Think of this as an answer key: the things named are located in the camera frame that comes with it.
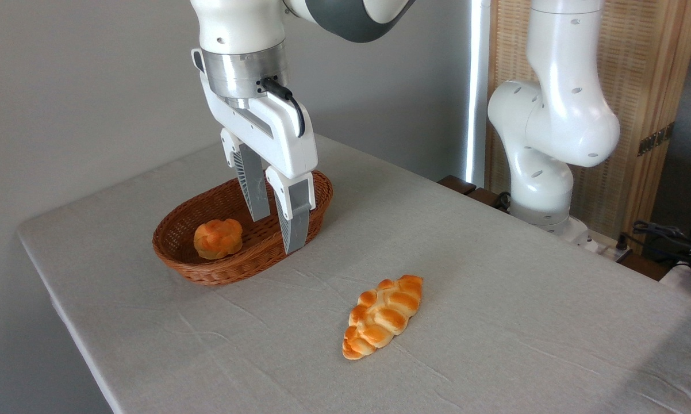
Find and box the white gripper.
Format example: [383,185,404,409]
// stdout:
[191,48,319,255]

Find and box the long braided bread loaf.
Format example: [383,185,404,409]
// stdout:
[342,274,424,361]

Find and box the brown wicker oval basket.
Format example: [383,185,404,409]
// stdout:
[152,170,334,286]

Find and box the round braided bread roll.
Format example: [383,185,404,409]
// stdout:
[193,218,244,260]

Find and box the grey linen tablecloth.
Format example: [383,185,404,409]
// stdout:
[17,133,691,414]

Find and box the dark wooden furniture edge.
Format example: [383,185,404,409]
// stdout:
[437,175,512,214]

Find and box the dark metal screen hinge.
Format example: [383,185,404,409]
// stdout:
[637,121,676,157]

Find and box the bamboo folding screen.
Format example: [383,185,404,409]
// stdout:
[486,0,691,255]

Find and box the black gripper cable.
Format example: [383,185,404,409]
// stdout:
[259,77,306,139]

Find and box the white vertical window frame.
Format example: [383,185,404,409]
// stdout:
[464,0,492,188]

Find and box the black cable bundle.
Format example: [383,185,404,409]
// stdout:
[617,220,691,272]

